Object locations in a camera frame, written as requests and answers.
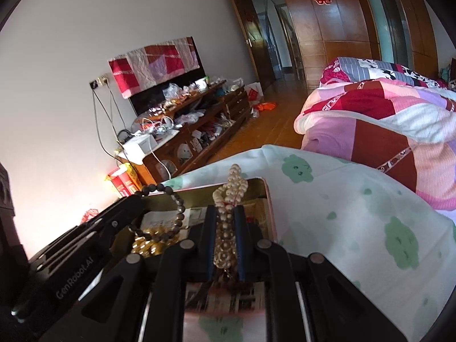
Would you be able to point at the wooden door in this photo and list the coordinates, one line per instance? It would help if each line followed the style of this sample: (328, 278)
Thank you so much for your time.
(262, 64)

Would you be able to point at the red and yellow box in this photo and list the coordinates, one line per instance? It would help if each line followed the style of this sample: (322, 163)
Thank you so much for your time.
(124, 183)

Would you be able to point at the wooden television cabinet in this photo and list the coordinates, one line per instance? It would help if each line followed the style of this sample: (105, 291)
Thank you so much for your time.
(237, 105)

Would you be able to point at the white mug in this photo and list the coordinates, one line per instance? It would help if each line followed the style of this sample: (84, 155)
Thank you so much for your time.
(201, 84)

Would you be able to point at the red patchwork television cover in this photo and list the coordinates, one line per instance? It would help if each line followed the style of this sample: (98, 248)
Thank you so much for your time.
(149, 64)

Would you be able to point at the orange-red bag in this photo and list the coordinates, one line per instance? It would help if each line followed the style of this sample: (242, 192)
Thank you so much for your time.
(266, 106)

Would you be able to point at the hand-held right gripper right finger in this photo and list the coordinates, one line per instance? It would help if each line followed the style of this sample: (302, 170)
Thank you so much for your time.
(240, 235)

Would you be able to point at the red plastic bag liner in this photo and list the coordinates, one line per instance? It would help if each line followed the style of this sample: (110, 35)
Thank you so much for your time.
(89, 217)

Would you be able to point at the brown wooden wardrobe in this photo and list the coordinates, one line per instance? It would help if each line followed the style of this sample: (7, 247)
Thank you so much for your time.
(331, 35)

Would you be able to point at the printed paper leaflet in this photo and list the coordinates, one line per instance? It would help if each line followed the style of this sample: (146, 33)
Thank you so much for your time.
(156, 219)

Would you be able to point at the pink patchwork quilt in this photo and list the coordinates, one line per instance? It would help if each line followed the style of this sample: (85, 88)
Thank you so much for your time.
(374, 114)

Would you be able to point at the white paper bag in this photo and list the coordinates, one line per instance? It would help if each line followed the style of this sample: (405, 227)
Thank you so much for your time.
(254, 92)

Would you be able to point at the teal cloth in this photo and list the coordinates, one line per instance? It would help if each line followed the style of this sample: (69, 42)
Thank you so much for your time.
(446, 73)

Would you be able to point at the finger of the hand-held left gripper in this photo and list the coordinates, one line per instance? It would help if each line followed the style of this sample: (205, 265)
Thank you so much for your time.
(121, 208)

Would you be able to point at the white cardboard box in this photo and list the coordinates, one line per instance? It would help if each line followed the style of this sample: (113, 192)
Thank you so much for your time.
(140, 146)

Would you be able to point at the pile of clear plastic bags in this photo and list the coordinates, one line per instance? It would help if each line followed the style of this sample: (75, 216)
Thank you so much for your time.
(172, 91)

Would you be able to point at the black television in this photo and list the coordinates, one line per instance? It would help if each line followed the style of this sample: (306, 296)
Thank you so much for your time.
(149, 98)

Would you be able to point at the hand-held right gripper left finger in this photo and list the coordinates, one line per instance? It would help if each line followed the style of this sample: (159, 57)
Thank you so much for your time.
(211, 235)

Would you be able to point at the wall power socket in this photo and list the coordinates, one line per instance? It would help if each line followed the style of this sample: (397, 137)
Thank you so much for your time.
(103, 80)

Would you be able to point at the pink cookie tin box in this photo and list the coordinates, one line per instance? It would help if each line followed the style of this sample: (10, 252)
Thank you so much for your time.
(256, 190)

